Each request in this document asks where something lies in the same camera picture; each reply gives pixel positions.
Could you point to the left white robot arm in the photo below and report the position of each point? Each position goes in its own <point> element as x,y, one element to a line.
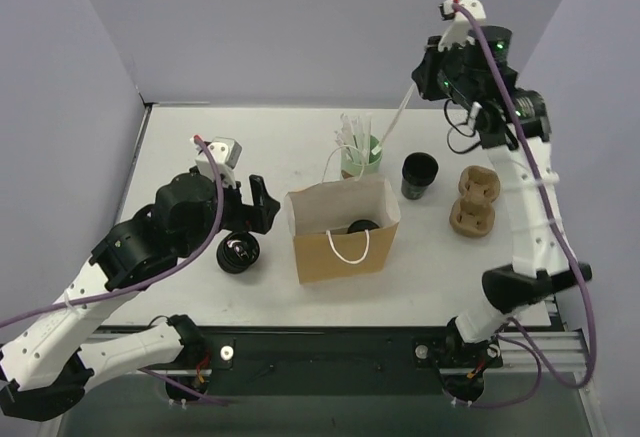
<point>50,367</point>

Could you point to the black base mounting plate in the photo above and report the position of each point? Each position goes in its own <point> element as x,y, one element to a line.
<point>337,361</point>

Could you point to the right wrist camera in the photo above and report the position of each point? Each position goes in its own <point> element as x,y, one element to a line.
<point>459,25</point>

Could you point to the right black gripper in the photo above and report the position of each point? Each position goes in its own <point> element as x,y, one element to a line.
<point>426,73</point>

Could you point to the brown paper bag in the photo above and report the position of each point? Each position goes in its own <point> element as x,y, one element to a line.
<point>318,217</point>

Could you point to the green straw holder cup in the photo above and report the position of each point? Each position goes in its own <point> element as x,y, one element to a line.
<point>353,162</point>

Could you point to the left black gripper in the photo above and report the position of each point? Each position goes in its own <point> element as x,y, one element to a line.
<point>248,208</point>

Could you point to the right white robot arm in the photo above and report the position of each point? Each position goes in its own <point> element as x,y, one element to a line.
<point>470,68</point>

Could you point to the single white straw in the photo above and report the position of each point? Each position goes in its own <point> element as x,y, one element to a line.
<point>402,107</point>

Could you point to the brown pulp cup carrier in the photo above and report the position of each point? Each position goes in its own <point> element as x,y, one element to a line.
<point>472,214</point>

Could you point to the black cup lid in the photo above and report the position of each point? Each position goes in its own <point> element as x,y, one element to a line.
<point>362,225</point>

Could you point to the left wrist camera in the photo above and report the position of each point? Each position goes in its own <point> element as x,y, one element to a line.
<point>226,153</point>

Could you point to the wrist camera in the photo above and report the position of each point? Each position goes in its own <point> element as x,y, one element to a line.
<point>459,25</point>
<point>226,153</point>

